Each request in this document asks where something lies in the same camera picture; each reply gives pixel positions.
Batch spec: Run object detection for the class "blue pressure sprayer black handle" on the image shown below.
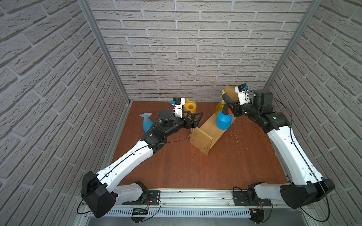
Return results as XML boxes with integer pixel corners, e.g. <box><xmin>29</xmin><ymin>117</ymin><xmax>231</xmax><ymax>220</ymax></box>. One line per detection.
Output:
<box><xmin>216</xmin><ymin>109</ymin><xmax>233</xmax><ymax>130</ymax></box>

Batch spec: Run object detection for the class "yellow watering can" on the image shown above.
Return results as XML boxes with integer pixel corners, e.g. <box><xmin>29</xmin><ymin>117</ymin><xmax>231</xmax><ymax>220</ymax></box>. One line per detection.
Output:
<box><xmin>184</xmin><ymin>98</ymin><xmax>197</xmax><ymax>113</ymax></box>

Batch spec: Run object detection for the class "yellow transparent spray bottle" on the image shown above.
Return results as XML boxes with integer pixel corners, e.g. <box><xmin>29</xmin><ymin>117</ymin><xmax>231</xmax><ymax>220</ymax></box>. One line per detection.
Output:
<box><xmin>215</xmin><ymin>99</ymin><xmax>225</xmax><ymax>116</ymax></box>

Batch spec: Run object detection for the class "light blue pink spray bottle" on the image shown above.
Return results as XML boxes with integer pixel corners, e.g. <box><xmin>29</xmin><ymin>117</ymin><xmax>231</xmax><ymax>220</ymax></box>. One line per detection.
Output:
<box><xmin>140</xmin><ymin>113</ymin><xmax>153</xmax><ymax>132</ymax></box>

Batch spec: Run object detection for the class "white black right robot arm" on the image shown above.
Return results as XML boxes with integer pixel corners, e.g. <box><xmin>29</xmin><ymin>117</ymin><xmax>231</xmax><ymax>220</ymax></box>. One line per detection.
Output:
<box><xmin>216</xmin><ymin>90</ymin><xmax>335</xmax><ymax>209</ymax></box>

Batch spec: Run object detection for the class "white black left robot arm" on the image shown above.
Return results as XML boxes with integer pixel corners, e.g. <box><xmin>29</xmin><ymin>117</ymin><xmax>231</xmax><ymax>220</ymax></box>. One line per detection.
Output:
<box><xmin>81</xmin><ymin>109</ymin><xmax>203</xmax><ymax>218</ymax></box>

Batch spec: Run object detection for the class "green circuit board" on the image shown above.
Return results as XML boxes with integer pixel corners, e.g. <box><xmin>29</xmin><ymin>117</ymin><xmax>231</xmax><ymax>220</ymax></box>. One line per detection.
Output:
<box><xmin>132</xmin><ymin>208</ymin><xmax>149</xmax><ymax>216</ymax></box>

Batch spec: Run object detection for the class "black round connector box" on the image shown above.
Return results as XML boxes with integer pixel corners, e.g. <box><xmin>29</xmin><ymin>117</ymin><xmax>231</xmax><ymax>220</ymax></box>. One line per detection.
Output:
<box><xmin>249</xmin><ymin>209</ymin><xmax>265</xmax><ymax>224</ymax></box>

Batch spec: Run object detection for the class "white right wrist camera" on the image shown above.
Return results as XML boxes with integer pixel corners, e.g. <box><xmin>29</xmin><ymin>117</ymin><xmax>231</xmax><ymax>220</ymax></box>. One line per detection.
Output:
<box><xmin>234</xmin><ymin>83</ymin><xmax>250</xmax><ymax>105</ymax></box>

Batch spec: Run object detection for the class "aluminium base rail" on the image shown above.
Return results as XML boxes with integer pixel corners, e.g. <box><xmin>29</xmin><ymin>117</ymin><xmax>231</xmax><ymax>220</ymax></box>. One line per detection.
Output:
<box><xmin>104</xmin><ymin>188</ymin><xmax>293</xmax><ymax>222</ymax></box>

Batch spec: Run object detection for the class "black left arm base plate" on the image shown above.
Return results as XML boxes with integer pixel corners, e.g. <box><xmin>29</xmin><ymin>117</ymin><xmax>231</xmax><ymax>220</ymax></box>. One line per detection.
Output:
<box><xmin>122</xmin><ymin>190</ymin><xmax>161</xmax><ymax>206</ymax></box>

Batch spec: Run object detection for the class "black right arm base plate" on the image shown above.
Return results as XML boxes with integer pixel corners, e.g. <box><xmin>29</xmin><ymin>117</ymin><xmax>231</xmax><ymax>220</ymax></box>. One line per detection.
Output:
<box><xmin>232</xmin><ymin>190</ymin><xmax>272</xmax><ymax>207</ymax></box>

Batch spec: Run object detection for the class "aluminium corner post right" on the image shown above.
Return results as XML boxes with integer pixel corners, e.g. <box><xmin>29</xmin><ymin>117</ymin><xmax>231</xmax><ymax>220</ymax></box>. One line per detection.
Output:
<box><xmin>264</xmin><ymin>0</ymin><xmax>322</xmax><ymax>89</ymax></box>

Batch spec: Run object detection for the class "aluminium corner post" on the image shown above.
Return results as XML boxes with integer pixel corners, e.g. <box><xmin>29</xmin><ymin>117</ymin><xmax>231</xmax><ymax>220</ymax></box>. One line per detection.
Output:
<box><xmin>264</xmin><ymin>0</ymin><xmax>322</xmax><ymax>89</ymax></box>
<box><xmin>78</xmin><ymin>0</ymin><xmax>131</xmax><ymax>105</ymax></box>

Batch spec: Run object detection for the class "aluminium corner post left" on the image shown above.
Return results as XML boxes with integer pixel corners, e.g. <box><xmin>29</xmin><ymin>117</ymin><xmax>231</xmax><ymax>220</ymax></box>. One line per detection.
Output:
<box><xmin>78</xmin><ymin>0</ymin><xmax>131</xmax><ymax>105</ymax></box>

